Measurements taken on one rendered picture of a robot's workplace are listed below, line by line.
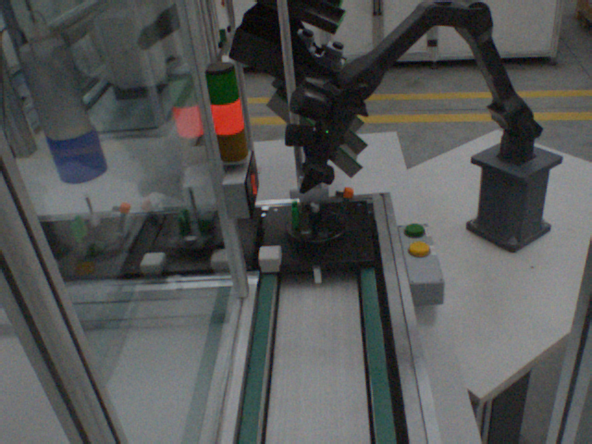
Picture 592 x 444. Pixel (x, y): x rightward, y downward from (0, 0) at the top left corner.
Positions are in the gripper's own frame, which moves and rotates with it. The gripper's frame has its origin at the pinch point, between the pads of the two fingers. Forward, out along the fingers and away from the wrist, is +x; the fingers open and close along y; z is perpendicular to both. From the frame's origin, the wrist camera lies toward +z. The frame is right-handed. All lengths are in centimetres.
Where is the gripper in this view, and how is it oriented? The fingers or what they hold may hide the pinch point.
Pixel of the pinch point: (308, 174)
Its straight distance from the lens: 119.3
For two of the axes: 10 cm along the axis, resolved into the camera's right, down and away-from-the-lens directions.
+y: -0.3, 5.3, -8.5
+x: -4.2, 7.6, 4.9
